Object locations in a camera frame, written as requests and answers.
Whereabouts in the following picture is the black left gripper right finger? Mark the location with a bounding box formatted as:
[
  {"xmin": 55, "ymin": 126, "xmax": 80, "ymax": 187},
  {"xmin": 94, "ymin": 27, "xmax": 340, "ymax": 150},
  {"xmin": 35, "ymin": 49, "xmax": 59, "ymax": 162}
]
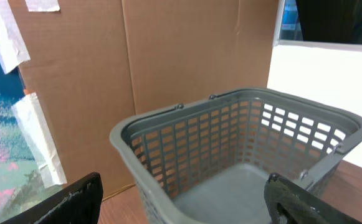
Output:
[{"xmin": 264, "ymin": 172, "xmax": 361, "ymax": 224}]

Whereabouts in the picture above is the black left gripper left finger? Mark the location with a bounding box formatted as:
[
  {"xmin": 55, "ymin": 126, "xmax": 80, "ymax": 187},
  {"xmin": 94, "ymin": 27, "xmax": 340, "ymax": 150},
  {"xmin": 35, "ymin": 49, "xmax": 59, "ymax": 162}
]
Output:
[{"xmin": 3, "ymin": 172, "xmax": 103, "ymax": 224}]

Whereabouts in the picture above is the colourful painted sheet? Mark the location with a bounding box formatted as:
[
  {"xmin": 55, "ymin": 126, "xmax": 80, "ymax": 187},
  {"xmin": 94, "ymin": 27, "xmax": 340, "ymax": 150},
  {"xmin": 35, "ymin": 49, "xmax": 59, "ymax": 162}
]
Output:
[{"xmin": 0, "ymin": 0, "xmax": 68, "ymax": 224}]

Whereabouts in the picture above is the grey plastic basket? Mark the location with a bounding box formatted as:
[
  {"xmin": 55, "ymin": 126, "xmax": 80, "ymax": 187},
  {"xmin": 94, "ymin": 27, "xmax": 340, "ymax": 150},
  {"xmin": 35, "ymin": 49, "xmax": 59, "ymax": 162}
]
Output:
[{"xmin": 109, "ymin": 88, "xmax": 362, "ymax": 223}]

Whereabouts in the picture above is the brown cardboard panel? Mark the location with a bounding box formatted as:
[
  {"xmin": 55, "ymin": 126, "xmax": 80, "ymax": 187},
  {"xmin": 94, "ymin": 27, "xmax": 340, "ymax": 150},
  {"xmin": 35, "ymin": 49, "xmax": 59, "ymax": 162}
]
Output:
[{"xmin": 9, "ymin": 0, "xmax": 278, "ymax": 195}]

